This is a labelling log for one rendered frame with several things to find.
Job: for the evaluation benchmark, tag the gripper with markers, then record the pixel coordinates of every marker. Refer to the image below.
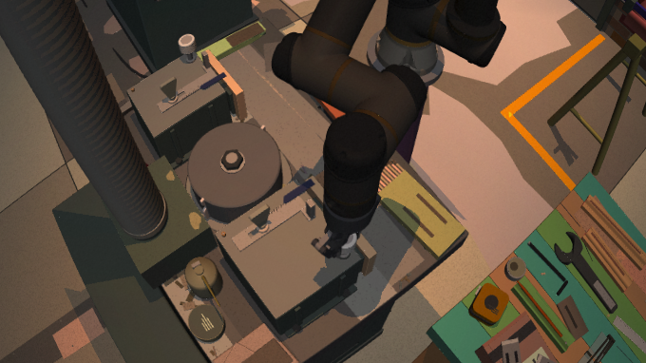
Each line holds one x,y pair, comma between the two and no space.
334,243

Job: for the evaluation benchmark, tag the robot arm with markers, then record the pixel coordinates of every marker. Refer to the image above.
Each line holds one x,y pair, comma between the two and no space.
363,106

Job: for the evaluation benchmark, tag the wooden fence face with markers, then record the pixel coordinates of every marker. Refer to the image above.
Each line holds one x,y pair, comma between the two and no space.
367,255
229,86

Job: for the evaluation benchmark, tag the small grey setting block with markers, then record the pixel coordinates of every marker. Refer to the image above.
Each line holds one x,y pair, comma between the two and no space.
309,208

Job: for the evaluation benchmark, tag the grey outfeed fence housing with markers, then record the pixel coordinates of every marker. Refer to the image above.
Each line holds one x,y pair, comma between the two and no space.
287,272

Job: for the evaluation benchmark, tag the blue pointer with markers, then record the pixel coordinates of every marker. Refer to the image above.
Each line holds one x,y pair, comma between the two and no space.
212,81
298,191

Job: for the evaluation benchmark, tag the grey index plate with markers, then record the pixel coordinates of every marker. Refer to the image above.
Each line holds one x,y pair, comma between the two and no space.
179,96
262,225

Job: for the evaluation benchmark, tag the yellow slotted plate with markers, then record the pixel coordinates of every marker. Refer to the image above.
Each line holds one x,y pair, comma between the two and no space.
429,217

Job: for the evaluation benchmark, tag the round grey cutter guard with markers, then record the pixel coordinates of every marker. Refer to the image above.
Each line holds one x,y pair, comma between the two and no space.
234,176

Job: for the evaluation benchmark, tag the brown wooden block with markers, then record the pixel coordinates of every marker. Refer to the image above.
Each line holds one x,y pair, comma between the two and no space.
504,338

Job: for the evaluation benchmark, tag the grey infeed fence housing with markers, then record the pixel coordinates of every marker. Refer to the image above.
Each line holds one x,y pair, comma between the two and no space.
166,118

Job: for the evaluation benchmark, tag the green slotted plate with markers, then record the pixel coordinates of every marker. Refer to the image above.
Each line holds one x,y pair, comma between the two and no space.
237,39

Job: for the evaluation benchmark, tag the grey slotted plate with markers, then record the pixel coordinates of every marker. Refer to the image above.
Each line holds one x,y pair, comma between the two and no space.
573,317

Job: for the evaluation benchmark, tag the silver knurled knob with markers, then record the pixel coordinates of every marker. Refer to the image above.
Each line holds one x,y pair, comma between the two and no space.
187,47
349,247

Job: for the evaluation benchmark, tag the dark spindle moulder body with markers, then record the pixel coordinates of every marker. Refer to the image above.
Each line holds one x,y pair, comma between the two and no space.
404,272

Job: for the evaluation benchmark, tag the dark purple box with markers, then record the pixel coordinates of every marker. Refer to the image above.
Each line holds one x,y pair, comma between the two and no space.
408,139

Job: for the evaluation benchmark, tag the grey hex nut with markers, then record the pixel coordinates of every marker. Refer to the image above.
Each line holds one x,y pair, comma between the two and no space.
232,160

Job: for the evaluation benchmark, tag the olive round tin lid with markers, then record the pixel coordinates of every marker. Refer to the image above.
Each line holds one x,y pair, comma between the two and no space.
206,323

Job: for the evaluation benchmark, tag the green dust port box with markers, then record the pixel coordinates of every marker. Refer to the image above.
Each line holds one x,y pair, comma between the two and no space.
171,237

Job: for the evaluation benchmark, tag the orange tape measure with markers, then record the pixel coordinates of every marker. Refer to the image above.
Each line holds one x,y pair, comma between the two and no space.
488,303

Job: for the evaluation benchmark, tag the grey round disc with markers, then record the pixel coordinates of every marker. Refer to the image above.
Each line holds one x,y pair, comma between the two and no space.
516,268

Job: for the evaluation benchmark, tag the orange pencil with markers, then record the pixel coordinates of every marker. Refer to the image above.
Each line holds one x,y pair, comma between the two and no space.
540,309

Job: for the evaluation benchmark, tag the black hex key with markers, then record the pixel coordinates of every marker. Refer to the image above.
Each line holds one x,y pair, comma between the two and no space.
550,267

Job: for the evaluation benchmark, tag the green bench mat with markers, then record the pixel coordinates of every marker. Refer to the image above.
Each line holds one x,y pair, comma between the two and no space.
545,303

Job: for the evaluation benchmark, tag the black open-end wrench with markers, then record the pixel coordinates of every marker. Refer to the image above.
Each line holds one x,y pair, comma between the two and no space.
580,262

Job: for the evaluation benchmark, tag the dark cabinet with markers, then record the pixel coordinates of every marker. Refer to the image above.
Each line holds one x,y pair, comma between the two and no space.
176,25

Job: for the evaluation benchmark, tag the wooden strips bundle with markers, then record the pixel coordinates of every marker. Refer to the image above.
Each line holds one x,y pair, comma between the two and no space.
613,237

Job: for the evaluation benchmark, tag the grey steel ruler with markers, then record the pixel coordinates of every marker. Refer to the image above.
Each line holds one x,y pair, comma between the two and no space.
630,334

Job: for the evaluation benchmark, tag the olive sawhorse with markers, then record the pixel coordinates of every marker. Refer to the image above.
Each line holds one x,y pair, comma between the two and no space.
618,91

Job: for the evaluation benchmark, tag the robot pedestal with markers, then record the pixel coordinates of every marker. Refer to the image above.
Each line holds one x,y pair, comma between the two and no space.
404,55

